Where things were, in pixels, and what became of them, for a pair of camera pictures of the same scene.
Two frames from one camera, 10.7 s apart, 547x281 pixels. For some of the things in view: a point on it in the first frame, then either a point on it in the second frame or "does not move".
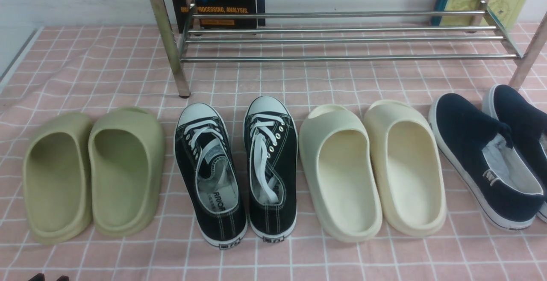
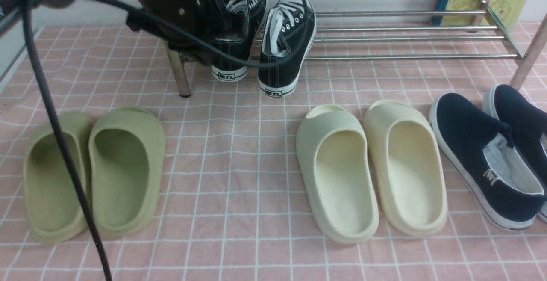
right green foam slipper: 127,168 does not move
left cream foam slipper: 340,166 does not move
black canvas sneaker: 208,176 to 246,9
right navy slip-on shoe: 527,125 does not move
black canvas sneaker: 271,144 to 283,23
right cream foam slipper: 408,168 does not move
